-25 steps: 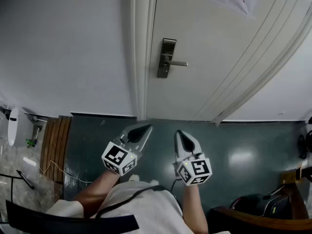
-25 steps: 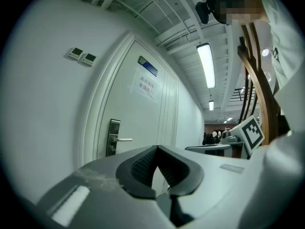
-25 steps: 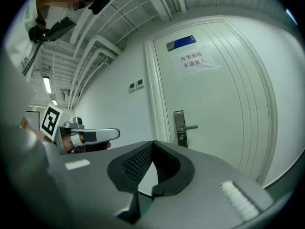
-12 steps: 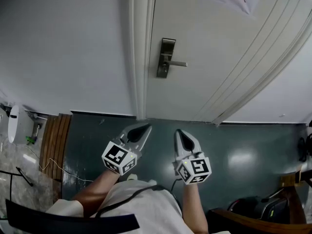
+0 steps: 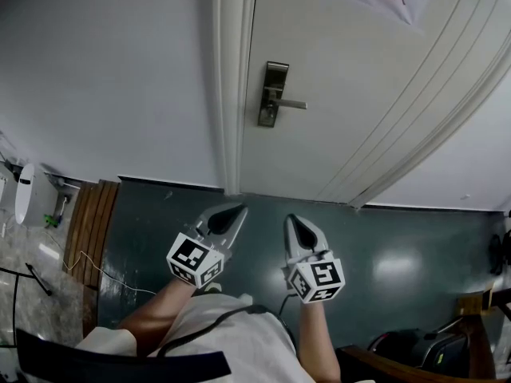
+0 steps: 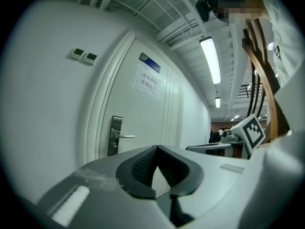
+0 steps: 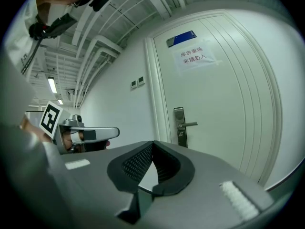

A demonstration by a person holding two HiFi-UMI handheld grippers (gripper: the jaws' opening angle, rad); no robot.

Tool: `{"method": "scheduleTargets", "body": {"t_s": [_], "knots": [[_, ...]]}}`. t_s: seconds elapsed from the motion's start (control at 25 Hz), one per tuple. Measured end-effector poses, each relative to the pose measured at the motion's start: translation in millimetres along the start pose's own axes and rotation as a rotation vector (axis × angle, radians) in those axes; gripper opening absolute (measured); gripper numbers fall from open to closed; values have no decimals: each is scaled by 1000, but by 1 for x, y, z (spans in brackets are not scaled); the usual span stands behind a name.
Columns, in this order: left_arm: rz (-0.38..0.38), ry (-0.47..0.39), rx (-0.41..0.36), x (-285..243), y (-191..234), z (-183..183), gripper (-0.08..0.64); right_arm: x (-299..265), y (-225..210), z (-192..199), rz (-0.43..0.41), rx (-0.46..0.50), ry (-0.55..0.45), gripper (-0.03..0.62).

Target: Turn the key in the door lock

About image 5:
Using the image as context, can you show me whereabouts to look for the person's right forearm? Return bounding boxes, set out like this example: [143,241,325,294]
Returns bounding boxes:
[297,298,343,383]

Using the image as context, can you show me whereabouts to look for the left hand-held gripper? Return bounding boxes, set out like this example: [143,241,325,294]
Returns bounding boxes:
[166,203,249,289]

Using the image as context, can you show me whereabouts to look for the black hanging cables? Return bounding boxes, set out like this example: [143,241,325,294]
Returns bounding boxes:
[489,209,511,277]

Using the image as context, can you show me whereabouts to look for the metal door lever handle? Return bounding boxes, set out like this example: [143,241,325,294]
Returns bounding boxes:
[263,87,308,111]

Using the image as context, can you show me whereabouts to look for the dark wide strap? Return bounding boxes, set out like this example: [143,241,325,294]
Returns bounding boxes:
[15,327,232,383]

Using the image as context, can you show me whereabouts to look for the brown wooden furniture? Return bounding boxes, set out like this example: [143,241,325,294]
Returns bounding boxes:
[335,313,498,383]

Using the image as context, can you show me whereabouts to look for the brown wooden slatted panel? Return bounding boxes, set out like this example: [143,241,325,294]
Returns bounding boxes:
[62,180,121,290]

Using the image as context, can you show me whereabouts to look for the black metal stand frame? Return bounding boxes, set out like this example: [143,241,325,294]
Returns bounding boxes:
[0,262,53,349]

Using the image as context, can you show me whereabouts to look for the small cardboard box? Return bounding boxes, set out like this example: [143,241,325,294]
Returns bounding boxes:
[457,281,496,317]

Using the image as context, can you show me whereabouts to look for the white oval appliance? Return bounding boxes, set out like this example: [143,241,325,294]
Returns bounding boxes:
[14,164,57,227]

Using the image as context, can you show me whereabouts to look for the person's white shirt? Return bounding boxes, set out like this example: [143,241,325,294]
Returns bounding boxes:
[75,291,320,383]

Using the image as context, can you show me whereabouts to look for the white door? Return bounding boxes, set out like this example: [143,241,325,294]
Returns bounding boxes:
[239,0,511,207]

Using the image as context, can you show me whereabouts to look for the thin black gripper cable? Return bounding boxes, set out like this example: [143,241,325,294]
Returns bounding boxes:
[278,292,299,326]

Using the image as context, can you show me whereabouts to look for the metal door lock plate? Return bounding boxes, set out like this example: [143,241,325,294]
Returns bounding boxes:
[257,61,291,128]

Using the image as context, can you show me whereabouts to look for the person's left forearm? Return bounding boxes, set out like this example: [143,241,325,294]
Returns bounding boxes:
[117,276,197,357]

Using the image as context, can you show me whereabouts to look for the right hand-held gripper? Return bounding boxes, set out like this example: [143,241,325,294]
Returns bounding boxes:
[281,213,347,305]

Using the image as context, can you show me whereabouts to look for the thin white floor cable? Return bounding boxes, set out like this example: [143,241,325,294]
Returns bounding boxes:
[61,249,157,297]

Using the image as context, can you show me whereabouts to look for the black bag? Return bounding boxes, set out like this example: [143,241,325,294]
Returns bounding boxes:
[366,327,470,379]

